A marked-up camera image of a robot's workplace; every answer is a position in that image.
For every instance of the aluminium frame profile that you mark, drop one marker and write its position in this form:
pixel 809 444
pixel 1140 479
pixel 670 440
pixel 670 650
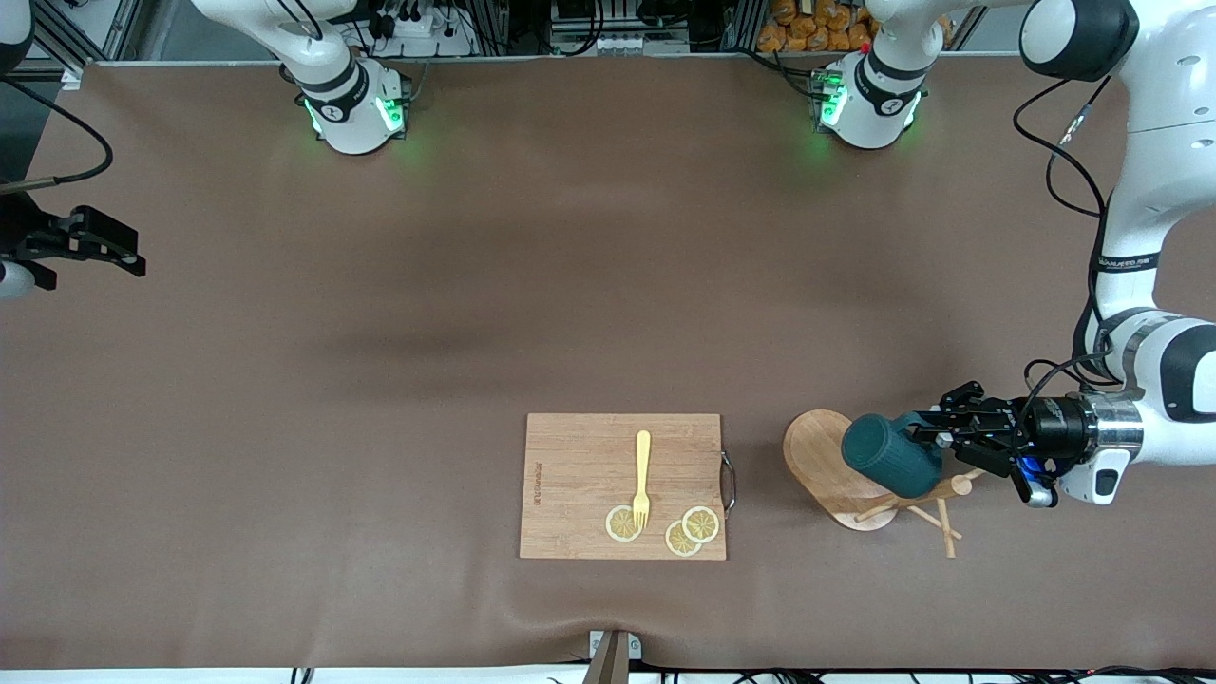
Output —
pixel 71 74

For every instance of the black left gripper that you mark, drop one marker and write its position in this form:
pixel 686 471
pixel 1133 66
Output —
pixel 1053 425

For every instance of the lemon slice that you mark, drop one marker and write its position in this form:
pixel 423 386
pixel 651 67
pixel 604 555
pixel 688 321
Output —
pixel 703 522
pixel 679 543
pixel 619 527

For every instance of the yellow fork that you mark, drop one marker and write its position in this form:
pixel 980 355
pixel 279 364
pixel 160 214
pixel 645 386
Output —
pixel 643 456

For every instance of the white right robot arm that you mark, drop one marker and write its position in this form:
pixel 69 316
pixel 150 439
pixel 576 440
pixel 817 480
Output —
pixel 351 114

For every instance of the teal cup with cream inside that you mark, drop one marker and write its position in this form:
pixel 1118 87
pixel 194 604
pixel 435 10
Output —
pixel 883 456

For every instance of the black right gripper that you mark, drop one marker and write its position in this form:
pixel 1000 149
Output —
pixel 21 234

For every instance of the wooden cup rack with pegs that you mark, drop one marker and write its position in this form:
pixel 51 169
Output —
pixel 817 456

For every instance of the white power strip with plugs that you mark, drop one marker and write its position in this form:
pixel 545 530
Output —
pixel 418 27

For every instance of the brown table mat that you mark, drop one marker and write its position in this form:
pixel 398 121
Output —
pixel 285 427

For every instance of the metal camera mount pole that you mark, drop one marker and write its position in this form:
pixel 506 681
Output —
pixel 610 660

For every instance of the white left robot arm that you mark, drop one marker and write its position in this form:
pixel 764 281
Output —
pixel 1164 114

